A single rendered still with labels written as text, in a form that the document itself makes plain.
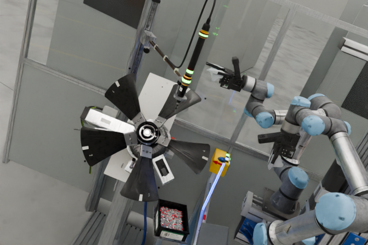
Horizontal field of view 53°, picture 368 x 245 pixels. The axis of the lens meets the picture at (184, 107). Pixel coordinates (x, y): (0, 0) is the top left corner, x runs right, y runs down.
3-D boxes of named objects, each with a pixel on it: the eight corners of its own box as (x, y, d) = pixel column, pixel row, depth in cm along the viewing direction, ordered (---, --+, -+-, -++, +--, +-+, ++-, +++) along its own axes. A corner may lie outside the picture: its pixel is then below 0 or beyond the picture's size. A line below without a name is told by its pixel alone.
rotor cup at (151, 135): (136, 123, 207) (134, 117, 194) (161, 125, 208) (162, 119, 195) (133, 148, 203) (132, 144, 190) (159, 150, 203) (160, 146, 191)
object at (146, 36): (138, 41, 238) (142, 28, 234) (148, 42, 241) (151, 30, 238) (143, 46, 230) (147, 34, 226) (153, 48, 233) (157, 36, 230)
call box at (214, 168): (210, 160, 241) (216, 147, 237) (224, 166, 240) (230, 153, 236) (207, 173, 226) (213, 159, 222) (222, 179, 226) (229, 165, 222)
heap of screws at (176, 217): (157, 209, 204) (159, 204, 202) (181, 214, 207) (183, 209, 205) (157, 234, 187) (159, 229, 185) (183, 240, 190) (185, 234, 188)
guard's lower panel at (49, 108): (5, 155, 317) (21, 60, 281) (286, 272, 306) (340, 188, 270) (3, 157, 314) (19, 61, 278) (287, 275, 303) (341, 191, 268)
